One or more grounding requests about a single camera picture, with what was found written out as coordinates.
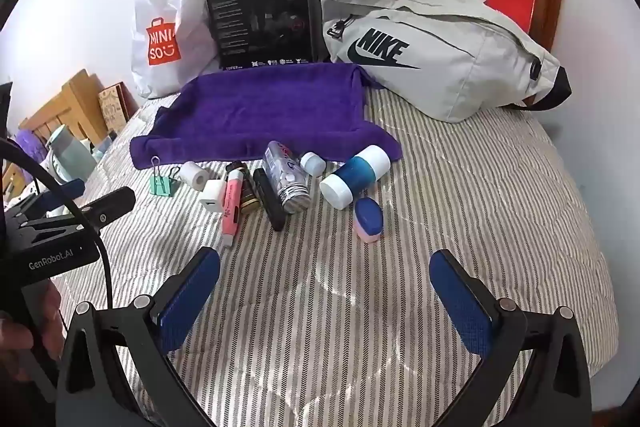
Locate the white charger cube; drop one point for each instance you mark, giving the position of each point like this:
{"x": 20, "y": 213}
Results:
{"x": 214, "y": 196}

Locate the person's left hand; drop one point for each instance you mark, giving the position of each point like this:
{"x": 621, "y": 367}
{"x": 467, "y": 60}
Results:
{"x": 52, "y": 317}

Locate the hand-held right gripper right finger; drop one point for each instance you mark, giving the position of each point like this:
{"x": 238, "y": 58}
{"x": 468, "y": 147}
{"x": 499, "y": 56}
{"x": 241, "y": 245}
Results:
{"x": 460, "y": 302}

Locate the black pen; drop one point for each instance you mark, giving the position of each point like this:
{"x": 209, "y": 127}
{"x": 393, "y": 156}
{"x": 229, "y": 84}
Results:
{"x": 268, "y": 199}

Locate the purple fluffy item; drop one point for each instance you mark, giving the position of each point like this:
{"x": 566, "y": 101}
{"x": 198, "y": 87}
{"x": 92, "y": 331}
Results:
{"x": 30, "y": 144}

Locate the blue and pink oval case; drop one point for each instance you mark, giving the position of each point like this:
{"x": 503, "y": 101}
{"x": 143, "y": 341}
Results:
{"x": 368, "y": 217}

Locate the white tape roll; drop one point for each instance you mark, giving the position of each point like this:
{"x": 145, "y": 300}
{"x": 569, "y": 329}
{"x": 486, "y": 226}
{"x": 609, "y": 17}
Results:
{"x": 194, "y": 174}

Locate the clear plastic packet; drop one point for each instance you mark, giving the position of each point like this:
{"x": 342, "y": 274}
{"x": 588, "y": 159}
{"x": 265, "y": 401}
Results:
{"x": 286, "y": 177}

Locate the striped bed sheet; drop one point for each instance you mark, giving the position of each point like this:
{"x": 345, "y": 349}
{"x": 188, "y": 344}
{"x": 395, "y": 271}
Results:
{"x": 400, "y": 227}

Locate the mint green binder clip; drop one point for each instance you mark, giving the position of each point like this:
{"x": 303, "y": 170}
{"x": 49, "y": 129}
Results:
{"x": 164, "y": 182}

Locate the mint green appliance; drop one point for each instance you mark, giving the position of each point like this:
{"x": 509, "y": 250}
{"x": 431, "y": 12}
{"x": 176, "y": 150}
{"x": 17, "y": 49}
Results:
{"x": 70, "y": 154}

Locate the purple towel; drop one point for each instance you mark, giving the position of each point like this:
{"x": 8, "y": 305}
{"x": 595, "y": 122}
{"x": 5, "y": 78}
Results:
{"x": 270, "y": 112}

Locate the patterned cardboard box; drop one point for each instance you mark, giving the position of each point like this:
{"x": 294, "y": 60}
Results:
{"x": 119, "y": 107}

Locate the small brown bottle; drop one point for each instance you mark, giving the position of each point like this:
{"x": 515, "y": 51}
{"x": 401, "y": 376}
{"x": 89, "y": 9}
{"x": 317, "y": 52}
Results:
{"x": 246, "y": 192}

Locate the white plastic shopping bag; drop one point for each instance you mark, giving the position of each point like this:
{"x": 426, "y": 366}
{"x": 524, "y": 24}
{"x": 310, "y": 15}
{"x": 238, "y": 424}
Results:
{"x": 165, "y": 27}

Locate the blue and white container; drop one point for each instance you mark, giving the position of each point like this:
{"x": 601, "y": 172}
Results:
{"x": 355, "y": 176}

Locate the pink highlighter pen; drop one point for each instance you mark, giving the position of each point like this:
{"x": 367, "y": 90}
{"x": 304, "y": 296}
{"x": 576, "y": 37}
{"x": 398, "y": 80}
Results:
{"x": 232, "y": 202}

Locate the grey waist bag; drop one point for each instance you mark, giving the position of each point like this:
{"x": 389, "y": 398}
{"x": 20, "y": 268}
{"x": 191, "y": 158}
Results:
{"x": 435, "y": 47}

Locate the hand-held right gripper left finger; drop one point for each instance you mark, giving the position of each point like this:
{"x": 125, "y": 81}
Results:
{"x": 192, "y": 302}

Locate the wooden bedside furniture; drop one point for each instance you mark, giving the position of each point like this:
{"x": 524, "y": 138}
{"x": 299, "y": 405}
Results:
{"x": 65, "y": 107}

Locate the black product box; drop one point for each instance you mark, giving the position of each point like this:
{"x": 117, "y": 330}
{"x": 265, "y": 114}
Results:
{"x": 262, "y": 14}

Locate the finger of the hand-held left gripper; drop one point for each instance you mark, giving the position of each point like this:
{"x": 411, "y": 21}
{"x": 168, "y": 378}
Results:
{"x": 112, "y": 202}
{"x": 70, "y": 192}

